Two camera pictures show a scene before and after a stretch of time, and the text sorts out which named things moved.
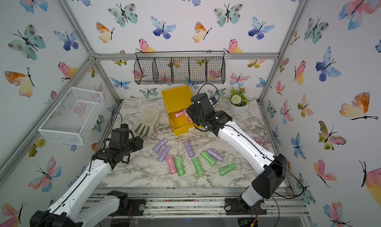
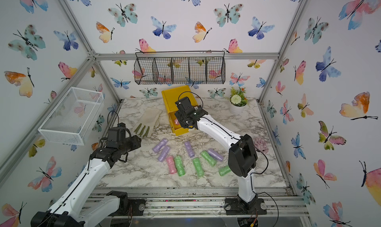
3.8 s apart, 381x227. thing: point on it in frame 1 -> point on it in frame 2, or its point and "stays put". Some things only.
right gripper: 190,110 -> 177,113
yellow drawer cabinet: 175,100 stays put
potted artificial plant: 237,101 stays put
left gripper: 139,143 stays put
